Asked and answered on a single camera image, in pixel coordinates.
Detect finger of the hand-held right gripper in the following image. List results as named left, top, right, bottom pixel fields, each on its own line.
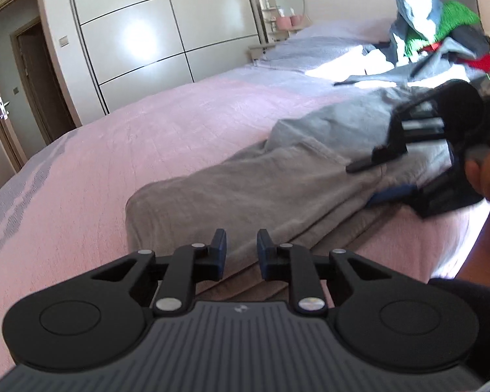
left=367, top=167, right=487, bottom=219
left=345, top=84, right=454, bottom=173

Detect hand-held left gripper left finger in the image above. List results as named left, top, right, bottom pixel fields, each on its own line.
left=90, top=229, right=228, bottom=318

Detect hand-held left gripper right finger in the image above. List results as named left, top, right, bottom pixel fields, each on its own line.
left=256, top=229, right=388, bottom=318

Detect grey pants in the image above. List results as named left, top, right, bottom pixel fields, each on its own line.
left=125, top=84, right=466, bottom=295

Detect red garment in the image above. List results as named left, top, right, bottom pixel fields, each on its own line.
left=418, top=42, right=490, bottom=75

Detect dark grey garment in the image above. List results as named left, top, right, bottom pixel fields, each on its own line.
left=443, top=26, right=490, bottom=60

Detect green garment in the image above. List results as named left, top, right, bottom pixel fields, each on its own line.
left=404, top=0, right=481, bottom=57

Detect pink and grey blanket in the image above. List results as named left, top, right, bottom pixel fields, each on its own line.
left=0, top=16, right=490, bottom=335

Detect beige dressing table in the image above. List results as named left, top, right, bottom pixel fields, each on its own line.
left=248, top=24, right=311, bottom=65

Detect white wardrobe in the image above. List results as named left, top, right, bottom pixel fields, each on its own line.
left=65, top=0, right=266, bottom=115

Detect dark brown door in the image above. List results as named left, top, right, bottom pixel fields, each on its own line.
left=16, top=22, right=76, bottom=143

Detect brown door frame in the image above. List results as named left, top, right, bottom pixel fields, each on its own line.
left=0, top=0, right=82, bottom=174

